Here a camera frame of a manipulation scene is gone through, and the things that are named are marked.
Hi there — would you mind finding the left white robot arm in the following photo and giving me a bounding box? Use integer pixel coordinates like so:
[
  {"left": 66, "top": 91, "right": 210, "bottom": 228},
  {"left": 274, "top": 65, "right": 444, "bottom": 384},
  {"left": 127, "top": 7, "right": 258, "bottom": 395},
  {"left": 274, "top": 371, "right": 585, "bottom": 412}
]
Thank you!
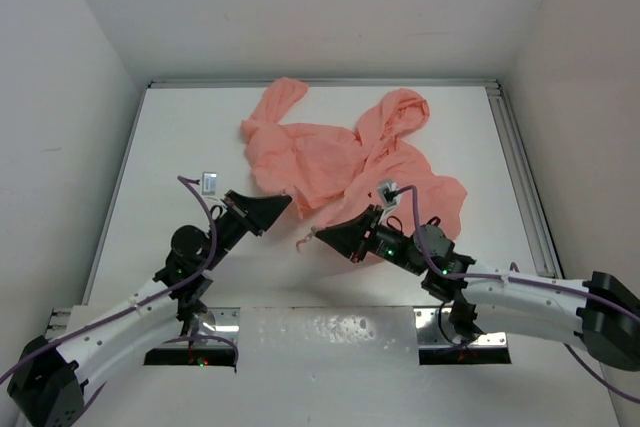
[{"left": 1, "top": 190, "right": 292, "bottom": 426}]

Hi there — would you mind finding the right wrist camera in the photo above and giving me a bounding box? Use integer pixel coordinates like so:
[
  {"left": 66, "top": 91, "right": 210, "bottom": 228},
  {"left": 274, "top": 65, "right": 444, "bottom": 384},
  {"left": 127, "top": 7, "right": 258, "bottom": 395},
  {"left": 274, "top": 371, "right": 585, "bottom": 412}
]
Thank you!
[{"left": 377, "top": 179, "right": 401, "bottom": 220}]

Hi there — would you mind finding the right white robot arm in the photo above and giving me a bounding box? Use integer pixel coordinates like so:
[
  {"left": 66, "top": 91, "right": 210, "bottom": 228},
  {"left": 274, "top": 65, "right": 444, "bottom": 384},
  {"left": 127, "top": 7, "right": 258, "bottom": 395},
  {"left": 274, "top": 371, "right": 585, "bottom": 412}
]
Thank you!
[{"left": 315, "top": 205, "right": 639, "bottom": 372}]

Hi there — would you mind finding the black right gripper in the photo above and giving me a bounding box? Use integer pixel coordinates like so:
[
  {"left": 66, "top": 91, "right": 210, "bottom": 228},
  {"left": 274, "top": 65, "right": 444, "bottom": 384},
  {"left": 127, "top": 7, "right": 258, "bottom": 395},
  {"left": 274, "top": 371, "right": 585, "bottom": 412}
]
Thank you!
[{"left": 316, "top": 204, "right": 425, "bottom": 276}]

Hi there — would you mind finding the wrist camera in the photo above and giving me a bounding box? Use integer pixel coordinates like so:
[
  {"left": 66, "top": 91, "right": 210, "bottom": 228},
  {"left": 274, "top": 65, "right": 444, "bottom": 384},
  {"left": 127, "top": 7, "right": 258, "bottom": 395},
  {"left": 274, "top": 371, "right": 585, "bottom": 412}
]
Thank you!
[
  {"left": 377, "top": 179, "right": 401, "bottom": 220},
  {"left": 199, "top": 172, "right": 218, "bottom": 197}
]

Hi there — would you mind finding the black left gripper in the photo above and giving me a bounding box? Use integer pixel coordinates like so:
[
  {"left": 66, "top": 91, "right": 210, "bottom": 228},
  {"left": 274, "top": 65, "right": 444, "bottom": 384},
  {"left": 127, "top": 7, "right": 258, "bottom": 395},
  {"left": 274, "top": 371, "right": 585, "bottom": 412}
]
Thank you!
[{"left": 200, "top": 188, "right": 291, "bottom": 269}]

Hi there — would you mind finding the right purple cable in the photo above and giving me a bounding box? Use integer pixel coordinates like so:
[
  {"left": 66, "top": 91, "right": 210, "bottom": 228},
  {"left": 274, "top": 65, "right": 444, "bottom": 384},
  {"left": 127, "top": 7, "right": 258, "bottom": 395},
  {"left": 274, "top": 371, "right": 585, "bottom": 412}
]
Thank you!
[{"left": 394, "top": 184, "right": 640, "bottom": 404}]

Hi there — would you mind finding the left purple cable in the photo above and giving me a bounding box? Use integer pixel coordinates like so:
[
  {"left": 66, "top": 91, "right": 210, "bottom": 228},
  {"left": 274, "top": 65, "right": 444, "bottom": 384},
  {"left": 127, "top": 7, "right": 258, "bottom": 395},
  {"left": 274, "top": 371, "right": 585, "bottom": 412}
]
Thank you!
[{"left": 0, "top": 175, "right": 240, "bottom": 416}]

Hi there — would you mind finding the purple cable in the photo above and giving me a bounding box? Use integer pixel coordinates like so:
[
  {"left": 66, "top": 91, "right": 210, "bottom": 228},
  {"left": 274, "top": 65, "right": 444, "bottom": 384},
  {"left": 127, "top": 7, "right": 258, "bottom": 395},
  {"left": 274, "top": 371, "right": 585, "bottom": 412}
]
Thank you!
[
  {"left": 0, "top": 175, "right": 240, "bottom": 416},
  {"left": 394, "top": 184, "right": 640, "bottom": 404}
]

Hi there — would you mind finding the aluminium frame rail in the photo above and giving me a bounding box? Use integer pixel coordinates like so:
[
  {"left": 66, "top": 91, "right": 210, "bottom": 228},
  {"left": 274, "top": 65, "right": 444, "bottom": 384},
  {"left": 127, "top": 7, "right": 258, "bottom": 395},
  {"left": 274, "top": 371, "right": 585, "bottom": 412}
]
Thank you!
[{"left": 122, "top": 78, "right": 559, "bottom": 289}]

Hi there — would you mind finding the metal base rail plate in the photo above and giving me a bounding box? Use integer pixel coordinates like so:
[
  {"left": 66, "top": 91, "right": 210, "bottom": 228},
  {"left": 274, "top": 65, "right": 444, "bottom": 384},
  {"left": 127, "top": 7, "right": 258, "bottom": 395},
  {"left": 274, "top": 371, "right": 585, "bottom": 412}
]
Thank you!
[{"left": 49, "top": 305, "right": 512, "bottom": 349}]

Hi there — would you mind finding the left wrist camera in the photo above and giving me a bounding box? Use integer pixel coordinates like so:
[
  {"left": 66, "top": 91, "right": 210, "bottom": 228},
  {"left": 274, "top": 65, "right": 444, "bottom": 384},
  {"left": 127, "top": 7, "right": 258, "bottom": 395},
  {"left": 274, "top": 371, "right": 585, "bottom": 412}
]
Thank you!
[{"left": 199, "top": 172, "right": 218, "bottom": 197}]

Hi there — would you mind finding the salmon pink hooded jacket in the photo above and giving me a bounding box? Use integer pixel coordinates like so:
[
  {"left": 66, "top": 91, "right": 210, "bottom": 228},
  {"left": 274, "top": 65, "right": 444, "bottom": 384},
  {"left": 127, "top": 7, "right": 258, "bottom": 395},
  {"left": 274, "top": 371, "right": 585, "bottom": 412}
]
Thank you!
[{"left": 241, "top": 78, "right": 467, "bottom": 239}]

